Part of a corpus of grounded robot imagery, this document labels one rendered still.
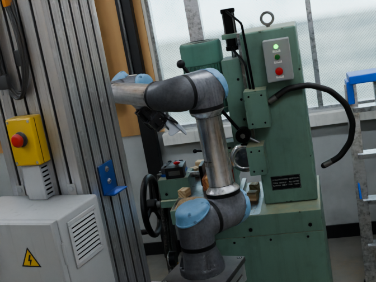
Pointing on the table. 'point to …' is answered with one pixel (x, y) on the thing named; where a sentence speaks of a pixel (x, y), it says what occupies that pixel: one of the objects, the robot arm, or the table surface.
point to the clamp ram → (199, 171)
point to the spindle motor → (203, 56)
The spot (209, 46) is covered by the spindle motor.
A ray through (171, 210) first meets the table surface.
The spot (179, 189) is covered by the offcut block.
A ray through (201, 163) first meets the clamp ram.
